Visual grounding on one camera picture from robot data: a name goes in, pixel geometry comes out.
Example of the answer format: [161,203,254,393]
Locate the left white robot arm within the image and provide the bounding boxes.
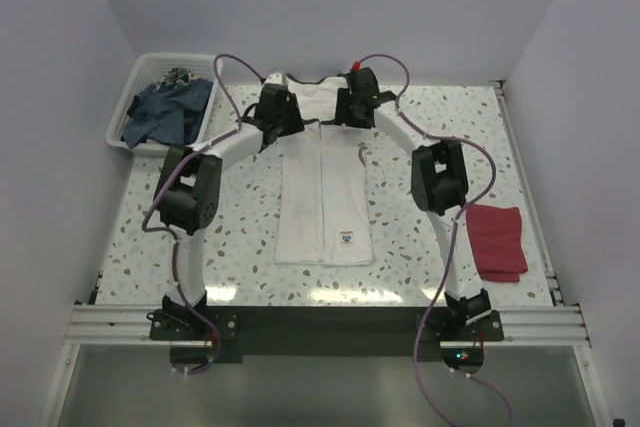
[142,83,304,339]

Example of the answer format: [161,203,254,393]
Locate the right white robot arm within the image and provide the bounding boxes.
[335,62,491,340]

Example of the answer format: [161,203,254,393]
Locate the white tank top navy trim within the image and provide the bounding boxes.
[275,75,374,267]

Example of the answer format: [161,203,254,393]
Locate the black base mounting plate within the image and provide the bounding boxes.
[147,306,505,367]

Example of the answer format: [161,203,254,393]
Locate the blue denim tank top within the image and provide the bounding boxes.
[121,78,213,148]

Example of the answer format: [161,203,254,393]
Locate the red tank top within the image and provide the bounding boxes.
[466,205,528,283]

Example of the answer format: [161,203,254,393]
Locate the white plastic basket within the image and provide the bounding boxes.
[105,53,222,156]

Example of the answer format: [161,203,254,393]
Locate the aluminium front rail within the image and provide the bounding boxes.
[64,305,156,346]

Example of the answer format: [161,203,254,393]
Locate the patterned tank top in basket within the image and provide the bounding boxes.
[159,67,194,85]

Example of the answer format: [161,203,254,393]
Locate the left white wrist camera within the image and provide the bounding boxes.
[265,72,288,86]

